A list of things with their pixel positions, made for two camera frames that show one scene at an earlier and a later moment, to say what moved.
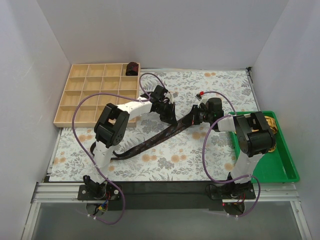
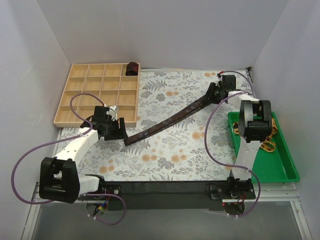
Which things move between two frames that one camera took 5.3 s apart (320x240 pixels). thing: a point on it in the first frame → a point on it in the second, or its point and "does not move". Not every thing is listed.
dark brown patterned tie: x=150 y=142 → x=169 y=120
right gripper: x=195 y=116 → x=214 y=91
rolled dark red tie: x=132 y=69 does not move
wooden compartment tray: x=89 y=88 does not move
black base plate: x=164 y=196 does not move
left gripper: x=169 y=114 → x=111 y=130
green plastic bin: x=277 y=166 does not move
